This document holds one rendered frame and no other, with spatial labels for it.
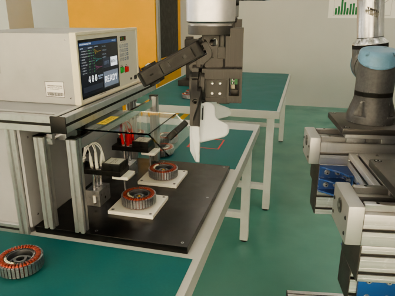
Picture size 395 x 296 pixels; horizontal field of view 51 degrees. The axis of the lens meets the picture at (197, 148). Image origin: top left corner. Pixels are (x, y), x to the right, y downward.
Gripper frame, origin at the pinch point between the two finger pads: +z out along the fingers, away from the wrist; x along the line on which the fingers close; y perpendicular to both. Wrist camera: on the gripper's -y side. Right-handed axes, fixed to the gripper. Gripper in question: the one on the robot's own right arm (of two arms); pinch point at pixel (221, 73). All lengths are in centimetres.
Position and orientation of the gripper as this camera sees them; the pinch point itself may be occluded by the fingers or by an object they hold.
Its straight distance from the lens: 156.9
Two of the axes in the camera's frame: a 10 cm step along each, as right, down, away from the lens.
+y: 9.9, 0.3, -1.0
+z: 0.0, 9.5, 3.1
